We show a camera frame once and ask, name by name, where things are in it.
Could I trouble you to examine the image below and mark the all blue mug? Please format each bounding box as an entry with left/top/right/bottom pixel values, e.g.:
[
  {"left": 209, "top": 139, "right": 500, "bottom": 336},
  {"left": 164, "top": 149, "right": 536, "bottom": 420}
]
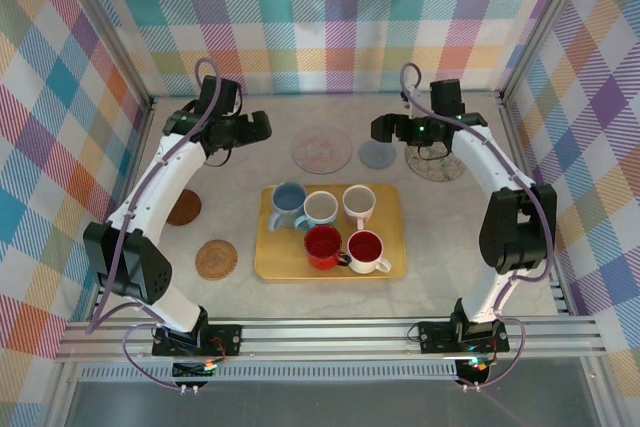
[{"left": 268, "top": 181, "right": 309, "bottom": 232}]

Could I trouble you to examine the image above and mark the dark brown wooden coaster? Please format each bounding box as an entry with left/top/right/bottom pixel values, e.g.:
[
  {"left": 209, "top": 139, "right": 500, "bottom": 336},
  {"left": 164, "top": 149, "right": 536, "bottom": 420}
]
[{"left": 164, "top": 189, "right": 203, "bottom": 227}]

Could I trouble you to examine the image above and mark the light blue mug white inside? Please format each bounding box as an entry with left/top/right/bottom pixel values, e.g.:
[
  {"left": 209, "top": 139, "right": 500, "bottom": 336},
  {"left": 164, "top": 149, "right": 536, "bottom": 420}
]
[{"left": 293, "top": 190, "right": 340, "bottom": 232}]

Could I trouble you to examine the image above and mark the white mug red inside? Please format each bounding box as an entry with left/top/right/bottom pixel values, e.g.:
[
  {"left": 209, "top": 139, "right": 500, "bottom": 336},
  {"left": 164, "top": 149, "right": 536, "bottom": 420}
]
[{"left": 346, "top": 229, "right": 393, "bottom": 274}]

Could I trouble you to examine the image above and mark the red mug black handle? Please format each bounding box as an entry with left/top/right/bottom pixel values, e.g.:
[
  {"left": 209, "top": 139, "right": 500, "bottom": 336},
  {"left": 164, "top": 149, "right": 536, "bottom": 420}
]
[{"left": 303, "top": 225, "right": 351, "bottom": 270}]

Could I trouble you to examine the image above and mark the woven rattan coaster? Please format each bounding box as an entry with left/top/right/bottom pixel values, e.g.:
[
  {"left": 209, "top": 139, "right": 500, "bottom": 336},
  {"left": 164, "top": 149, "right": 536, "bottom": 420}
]
[{"left": 194, "top": 239, "right": 238, "bottom": 280}]

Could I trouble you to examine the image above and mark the grey round coaster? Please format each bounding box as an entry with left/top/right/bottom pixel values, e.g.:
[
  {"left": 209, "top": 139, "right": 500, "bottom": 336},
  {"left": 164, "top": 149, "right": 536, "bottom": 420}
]
[{"left": 358, "top": 140, "right": 397, "bottom": 170}]

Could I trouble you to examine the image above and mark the green marbled round coaster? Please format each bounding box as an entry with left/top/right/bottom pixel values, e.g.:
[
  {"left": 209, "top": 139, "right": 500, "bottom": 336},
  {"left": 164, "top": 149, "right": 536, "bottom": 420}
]
[{"left": 403, "top": 139, "right": 464, "bottom": 183}]

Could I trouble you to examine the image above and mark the pink marbled glass coaster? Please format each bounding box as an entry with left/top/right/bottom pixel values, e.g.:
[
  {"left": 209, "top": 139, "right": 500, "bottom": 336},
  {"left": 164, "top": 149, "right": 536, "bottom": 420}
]
[{"left": 290, "top": 124, "right": 353, "bottom": 176}]

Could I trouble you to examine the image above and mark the white mug with dark inside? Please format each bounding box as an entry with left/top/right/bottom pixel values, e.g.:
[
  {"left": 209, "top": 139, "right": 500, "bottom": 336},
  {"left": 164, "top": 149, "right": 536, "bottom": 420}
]
[{"left": 342, "top": 184, "right": 377, "bottom": 231}]

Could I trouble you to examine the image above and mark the yellow plastic tray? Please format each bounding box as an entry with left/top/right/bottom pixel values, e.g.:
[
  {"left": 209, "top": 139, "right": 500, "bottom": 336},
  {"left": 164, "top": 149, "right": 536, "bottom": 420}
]
[{"left": 253, "top": 183, "right": 409, "bottom": 281}]

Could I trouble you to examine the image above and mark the left controller board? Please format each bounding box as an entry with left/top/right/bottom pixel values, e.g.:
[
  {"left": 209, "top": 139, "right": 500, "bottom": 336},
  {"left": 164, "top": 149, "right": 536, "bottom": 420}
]
[{"left": 172, "top": 357, "right": 217, "bottom": 379}]

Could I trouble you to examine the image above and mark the controller board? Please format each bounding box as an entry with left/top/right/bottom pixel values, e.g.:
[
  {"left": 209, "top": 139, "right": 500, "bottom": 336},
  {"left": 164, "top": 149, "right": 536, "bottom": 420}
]
[
  {"left": 172, "top": 357, "right": 217, "bottom": 379},
  {"left": 457, "top": 356, "right": 494, "bottom": 383}
]

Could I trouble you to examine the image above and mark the right controller board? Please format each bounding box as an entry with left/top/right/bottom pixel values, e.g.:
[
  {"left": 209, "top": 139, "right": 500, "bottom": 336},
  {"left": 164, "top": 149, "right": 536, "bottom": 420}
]
[{"left": 457, "top": 356, "right": 494, "bottom": 383}]

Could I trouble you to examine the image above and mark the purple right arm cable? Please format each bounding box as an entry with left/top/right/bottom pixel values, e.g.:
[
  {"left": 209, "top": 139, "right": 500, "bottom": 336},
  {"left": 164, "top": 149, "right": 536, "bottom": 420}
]
[{"left": 401, "top": 62, "right": 557, "bottom": 321}]

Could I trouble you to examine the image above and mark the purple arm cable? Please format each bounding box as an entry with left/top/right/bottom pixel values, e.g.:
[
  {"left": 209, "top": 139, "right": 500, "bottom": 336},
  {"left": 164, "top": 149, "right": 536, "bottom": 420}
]
[
  {"left": 401, "top": 62, "right": 557, "bottom": 321},
  {"left": 85, "top": 57, "right": 224, "bottom": 336}
]

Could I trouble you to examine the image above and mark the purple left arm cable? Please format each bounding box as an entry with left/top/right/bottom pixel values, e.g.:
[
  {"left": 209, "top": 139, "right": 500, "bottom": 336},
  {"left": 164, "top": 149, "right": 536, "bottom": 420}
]
[{"left": 85, "top": 57, "right": 224, "bottom": 336}]

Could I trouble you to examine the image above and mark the aluminium side floor rail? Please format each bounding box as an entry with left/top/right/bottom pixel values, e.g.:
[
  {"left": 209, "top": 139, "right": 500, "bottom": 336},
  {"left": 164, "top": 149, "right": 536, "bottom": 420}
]
[
  {"left": 87, "top": 96, "right": 159, "bottom": 323},
  {"left": 497, "top": 91, "right": 574, "bottom": 318}
]

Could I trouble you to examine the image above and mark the aluminium frame post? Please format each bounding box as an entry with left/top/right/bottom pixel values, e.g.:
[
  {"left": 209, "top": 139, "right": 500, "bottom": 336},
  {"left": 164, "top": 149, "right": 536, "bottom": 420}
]
[
  {"left": 47, "top": 0, "right": 156, "bottom": 116},
  {"left": 497, "top": 0, "right": 599, "bottom": 103}
]

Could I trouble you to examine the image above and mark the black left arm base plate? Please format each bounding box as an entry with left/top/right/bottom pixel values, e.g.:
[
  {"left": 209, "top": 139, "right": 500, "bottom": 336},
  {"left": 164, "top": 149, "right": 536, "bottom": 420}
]
[{"left": 151, "top": 322, "right": 244, "bottom": 357}]

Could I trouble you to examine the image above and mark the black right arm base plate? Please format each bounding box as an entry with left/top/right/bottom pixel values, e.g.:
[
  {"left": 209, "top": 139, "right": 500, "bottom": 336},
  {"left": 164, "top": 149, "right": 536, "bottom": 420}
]
[{"left": 417, "top": 320, "right": 510, "bottom": 354}]

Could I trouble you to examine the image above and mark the aluminium frame rail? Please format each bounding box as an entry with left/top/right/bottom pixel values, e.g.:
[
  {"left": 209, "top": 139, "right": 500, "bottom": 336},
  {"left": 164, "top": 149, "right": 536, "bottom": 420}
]
[{"left": 53, "top": 319, "right": 606, "bottom": 363}]

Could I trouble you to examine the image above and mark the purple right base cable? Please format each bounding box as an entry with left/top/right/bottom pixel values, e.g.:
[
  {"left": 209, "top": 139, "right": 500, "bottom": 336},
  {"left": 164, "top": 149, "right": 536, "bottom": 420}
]
[{"left": 462, "top": 316, "right": 526, "bottom": 391}]

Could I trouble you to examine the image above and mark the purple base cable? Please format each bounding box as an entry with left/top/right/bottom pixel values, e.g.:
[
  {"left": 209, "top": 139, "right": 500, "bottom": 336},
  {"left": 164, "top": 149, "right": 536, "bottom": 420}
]
[
  {"left": 122, "top": 319, "right": 221, "bottom": 391},
  {"left": 462, "top": 316, "right": 526, "bottom": 391}
]

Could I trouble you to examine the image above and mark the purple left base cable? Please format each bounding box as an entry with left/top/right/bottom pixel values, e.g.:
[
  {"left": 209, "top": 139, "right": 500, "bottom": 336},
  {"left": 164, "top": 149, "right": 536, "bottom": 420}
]
[{"left": 122, "top": 319, "right": 221, "bottom": 391}]

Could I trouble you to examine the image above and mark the slotted grey cable duct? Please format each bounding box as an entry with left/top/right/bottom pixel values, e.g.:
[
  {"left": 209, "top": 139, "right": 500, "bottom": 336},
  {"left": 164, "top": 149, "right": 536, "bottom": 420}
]
[{"left": 79, "top": 364, "right": 461, "bottom": 382}]

